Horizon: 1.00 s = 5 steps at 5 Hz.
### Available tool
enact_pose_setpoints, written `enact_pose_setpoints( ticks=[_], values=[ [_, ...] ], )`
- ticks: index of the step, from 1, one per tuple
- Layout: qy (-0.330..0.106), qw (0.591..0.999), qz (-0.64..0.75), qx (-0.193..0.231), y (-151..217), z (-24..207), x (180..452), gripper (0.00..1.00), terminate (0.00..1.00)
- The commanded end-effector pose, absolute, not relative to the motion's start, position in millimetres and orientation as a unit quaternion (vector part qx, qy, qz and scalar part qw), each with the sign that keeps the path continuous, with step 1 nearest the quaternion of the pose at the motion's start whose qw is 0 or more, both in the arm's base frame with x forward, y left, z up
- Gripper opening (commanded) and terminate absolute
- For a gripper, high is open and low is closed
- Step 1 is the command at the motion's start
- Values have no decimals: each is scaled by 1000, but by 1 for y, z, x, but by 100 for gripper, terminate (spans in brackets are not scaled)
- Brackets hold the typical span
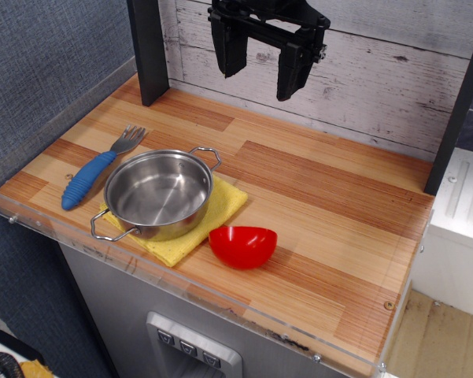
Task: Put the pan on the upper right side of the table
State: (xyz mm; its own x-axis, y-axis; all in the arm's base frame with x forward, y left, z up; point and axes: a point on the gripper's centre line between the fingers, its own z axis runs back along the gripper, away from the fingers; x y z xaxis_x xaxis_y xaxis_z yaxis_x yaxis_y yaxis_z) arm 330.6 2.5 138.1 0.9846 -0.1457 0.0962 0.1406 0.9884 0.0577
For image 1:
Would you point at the black right post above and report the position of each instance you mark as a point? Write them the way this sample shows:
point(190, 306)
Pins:
point(452, 132)

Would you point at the stainless steel pot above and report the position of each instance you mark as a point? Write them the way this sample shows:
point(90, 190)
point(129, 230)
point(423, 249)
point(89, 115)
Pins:
point(161, 194)

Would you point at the clear acrylic table guard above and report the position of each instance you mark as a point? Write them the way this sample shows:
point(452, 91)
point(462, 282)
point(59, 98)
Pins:
point(338, 172)

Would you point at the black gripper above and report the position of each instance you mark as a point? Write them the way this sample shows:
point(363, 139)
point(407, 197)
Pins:
point(275, 23)

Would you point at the yellow folded cloth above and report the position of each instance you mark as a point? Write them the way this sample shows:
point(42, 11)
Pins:
point(226, 200)

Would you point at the black post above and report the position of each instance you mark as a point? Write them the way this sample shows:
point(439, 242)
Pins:
point(452, 132)
point(148, 43)

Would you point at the grey dispenser button panel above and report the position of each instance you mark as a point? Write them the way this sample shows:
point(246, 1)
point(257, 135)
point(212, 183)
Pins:
point(182, 352)

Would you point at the silver toy fridge cabinet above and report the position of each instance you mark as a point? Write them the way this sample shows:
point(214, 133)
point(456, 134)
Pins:
point(119, 301)

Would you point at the red plastic bowl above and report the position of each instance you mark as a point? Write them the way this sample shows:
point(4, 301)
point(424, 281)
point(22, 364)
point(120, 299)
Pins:
point(243, 247)

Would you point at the black left post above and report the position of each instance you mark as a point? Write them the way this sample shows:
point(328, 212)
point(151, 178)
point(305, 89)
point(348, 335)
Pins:
point(148, 43)

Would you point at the blue handled fork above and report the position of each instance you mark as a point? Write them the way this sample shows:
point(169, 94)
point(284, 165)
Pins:
point(80, 185)

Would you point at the white toy sink unit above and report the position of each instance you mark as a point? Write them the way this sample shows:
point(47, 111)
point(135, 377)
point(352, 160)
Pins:
point(443, 267)

